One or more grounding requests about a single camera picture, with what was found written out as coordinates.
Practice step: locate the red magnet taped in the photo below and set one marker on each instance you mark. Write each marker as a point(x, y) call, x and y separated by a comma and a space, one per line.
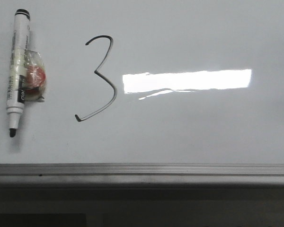
point(35, 80)

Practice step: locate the white black whiteboard marker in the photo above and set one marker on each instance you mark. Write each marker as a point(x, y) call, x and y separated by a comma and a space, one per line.
point(17, 70)

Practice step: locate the white whiteboard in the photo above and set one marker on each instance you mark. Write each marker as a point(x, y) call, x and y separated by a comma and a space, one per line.
point(199, 81)

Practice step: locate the black drawn number three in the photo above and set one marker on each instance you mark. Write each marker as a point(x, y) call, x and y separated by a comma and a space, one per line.
point(99, 74)

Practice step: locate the aluminium whiteboard frame rail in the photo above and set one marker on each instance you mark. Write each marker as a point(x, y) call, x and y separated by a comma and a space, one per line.
point(141, 175)

